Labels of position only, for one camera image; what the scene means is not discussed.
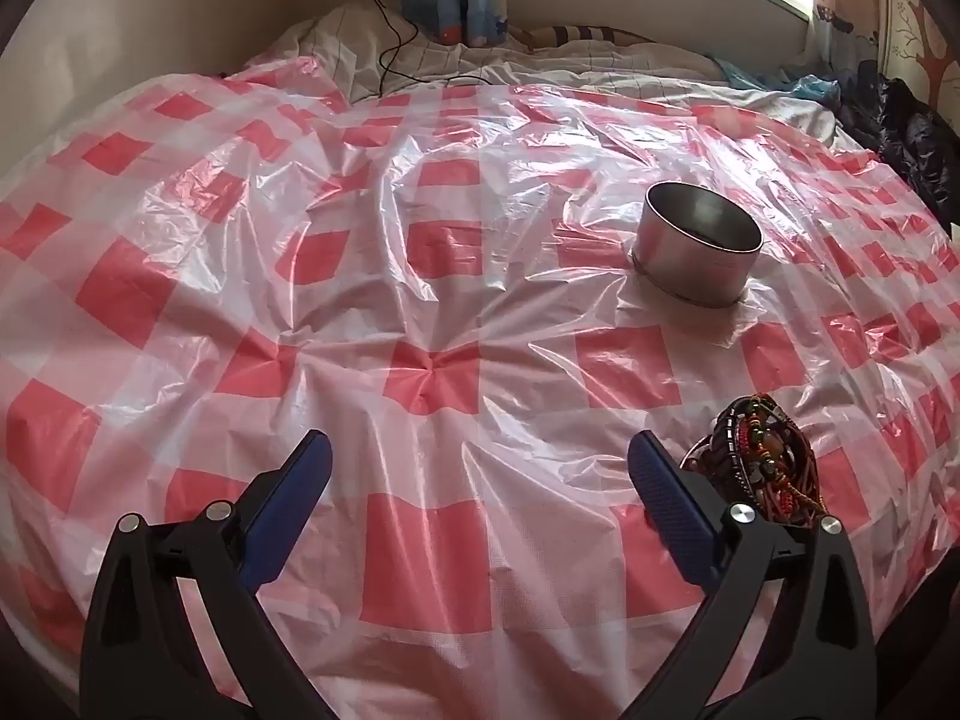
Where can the pink tree print panel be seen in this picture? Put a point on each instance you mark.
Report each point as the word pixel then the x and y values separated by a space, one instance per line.
pixel 919 30

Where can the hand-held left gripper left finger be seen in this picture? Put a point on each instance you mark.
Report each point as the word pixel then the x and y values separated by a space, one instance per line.
pixel 300 480

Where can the dark puffy jacket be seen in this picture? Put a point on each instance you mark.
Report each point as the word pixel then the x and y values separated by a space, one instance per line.
pixel 915 142

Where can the round metal tin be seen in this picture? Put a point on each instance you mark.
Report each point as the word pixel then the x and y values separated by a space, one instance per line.
pixel 690 270

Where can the striped pillow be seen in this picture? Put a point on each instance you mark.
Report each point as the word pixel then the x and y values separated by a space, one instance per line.
pixel 570 34

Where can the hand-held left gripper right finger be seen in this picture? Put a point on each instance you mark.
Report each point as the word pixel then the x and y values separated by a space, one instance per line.
pixel 667 495

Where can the pink printed curtain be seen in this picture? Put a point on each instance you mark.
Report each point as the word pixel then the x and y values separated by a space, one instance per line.
pixel 844 7

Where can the blue plastic bag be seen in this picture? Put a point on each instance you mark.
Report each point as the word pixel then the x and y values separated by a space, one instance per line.
pixel 810 86

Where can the white grid quilt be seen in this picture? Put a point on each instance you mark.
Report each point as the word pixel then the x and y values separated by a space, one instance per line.
pixel 337 37

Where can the red white checkered plastic sheet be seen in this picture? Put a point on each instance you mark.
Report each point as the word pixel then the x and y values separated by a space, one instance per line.
pixel 450 360

